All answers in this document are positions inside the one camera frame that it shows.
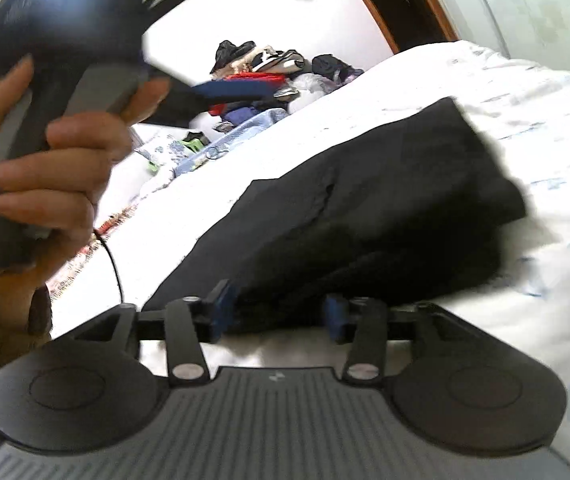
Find black pants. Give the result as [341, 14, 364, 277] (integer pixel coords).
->
[142, 96, 528, 342]

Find white wardrobe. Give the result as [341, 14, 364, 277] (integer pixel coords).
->
[415, 0, 570, 86]

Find white printed bed sheet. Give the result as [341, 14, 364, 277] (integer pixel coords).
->
[0, 40, 570, 461]

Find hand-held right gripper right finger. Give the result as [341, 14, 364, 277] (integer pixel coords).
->
[324, 295, 504, 384]

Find red patterned cloth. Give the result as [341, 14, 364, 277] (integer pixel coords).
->
[45, 205, 138, 302]

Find person's left hand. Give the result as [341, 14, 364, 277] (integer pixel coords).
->
[0, 55, 172, 334]

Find white plastic bag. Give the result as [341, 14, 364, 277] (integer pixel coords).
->
[292, 72, 328, 108]

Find wooden door frame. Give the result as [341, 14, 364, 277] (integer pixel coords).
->
[337, 0, 462, 55]

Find blue printed blanket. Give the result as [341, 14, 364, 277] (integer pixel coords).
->
[135, 107, 291, 177]

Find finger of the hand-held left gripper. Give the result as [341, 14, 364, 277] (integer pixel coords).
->
[137, 77, 278, 131]

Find green bag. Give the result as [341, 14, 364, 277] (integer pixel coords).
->
[181, 131, 212, 156]

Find black cable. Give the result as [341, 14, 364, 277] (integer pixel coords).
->
[92, 227, 126, 308]

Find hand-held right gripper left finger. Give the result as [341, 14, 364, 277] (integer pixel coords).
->
[72, 279, 237, 386]

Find pile of clothes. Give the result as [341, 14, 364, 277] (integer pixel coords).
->
[207, 40, 366, 126]

